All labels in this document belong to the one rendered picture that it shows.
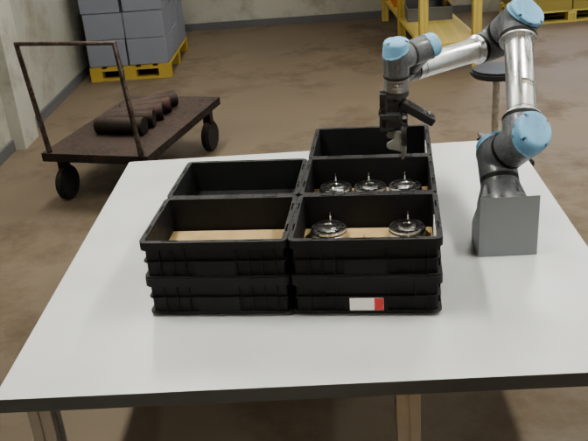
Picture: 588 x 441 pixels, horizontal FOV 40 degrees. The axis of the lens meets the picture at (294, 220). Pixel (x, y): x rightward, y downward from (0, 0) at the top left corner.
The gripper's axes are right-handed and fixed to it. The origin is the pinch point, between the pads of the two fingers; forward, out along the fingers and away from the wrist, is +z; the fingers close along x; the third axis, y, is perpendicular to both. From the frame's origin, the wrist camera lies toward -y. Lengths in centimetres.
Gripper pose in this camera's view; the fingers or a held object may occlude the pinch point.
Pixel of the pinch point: (404, 150)
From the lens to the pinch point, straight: 248.1
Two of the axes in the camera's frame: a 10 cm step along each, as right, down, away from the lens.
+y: -9.9, 0.2, 1.2
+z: 0.9, 8.4, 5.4
